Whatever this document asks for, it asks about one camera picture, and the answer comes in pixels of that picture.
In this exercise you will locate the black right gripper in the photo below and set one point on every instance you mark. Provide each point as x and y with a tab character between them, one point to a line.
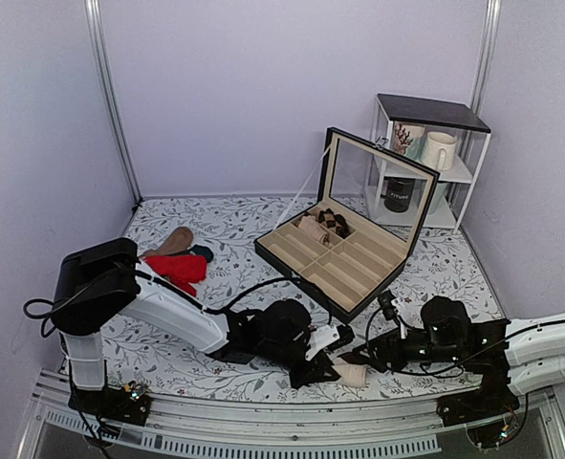
384	344

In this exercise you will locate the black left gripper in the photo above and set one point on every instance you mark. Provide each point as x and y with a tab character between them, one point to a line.
319	372

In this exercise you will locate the cream brown striped sock pair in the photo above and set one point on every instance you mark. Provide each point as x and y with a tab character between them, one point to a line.
351	375

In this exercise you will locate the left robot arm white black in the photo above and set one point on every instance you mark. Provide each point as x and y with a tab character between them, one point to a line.
96	284

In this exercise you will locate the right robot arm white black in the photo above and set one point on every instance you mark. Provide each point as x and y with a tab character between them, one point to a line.
512	356

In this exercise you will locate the black compartment box glass lid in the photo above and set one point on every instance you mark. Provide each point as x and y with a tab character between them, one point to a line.
346	277

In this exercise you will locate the rolled cream sock in box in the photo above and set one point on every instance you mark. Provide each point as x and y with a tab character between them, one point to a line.
308	224

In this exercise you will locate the red sock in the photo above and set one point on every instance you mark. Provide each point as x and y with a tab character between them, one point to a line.
183	271

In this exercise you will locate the dark green sock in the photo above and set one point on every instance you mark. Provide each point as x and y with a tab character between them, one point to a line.
205	252

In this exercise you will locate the rolled brown checked sock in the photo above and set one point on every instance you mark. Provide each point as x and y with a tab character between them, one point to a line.
334	222

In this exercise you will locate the tan brown sock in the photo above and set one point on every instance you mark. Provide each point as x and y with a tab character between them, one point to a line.
178	242

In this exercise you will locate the black cylindrical mug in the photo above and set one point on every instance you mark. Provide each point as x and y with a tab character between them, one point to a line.
398	194

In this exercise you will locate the white ribbed mug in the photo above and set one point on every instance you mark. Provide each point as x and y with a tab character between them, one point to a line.
439	151

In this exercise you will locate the white mug coral pattern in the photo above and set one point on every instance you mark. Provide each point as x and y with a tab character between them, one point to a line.
407	138

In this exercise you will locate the white shelf black top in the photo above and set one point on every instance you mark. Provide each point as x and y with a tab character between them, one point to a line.
455	186

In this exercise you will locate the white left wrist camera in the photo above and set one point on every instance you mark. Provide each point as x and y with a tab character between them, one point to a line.
328	337

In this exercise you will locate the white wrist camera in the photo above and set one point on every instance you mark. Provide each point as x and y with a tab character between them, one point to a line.
328	337
389	310

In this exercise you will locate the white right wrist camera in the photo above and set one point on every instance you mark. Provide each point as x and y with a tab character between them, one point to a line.
389	310

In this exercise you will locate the aluminium front rail frame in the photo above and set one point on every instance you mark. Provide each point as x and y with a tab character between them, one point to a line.
198	428

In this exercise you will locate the right aluminium corner post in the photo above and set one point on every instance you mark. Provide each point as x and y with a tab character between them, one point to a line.
486	53

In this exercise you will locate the aluminium corner post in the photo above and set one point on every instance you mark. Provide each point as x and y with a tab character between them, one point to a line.
486	53
97	38

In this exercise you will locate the left aluminium corner post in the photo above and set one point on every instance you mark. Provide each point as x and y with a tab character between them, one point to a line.
97	38

